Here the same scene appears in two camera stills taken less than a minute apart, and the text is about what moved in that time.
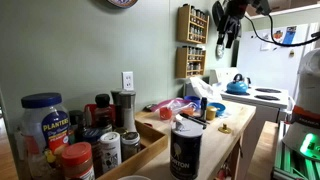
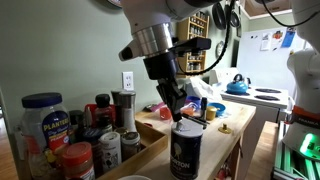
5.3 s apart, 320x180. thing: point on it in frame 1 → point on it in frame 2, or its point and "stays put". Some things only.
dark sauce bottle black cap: [103, 113] stays put
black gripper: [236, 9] → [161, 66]
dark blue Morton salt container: [185, 148] stays put
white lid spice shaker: [110, 150] stays put
